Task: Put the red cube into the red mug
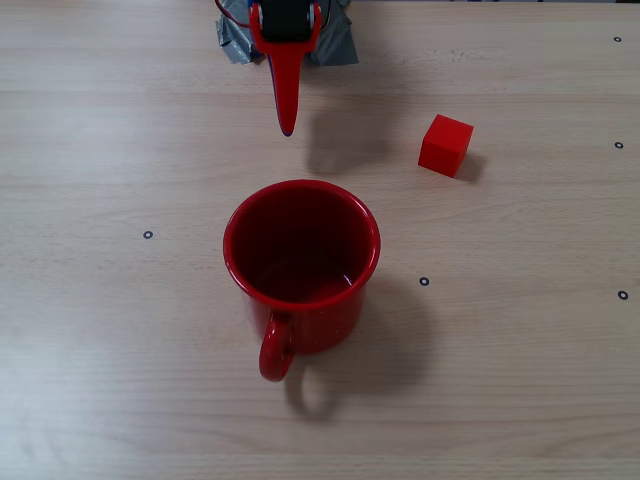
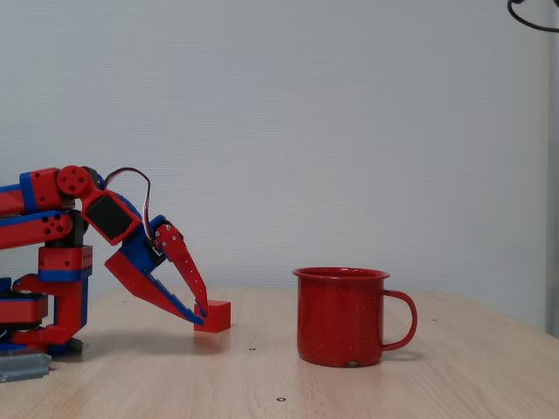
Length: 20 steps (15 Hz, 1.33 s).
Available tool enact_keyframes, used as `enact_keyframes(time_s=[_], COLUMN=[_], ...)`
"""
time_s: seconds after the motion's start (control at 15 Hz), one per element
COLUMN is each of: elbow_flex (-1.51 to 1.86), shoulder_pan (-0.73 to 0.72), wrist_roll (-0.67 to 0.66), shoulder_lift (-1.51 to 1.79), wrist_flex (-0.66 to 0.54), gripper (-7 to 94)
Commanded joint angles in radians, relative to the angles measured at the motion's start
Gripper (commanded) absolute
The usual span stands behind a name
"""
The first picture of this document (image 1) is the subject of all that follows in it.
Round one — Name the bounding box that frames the red cube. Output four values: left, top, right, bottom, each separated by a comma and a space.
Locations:
417, 113, 475, 179

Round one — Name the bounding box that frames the red enamel mug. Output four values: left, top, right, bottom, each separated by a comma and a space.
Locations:
222, 178, 382, 384

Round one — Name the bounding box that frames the thin red wire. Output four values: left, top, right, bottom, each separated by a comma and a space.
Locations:
214, 0, 252, 30

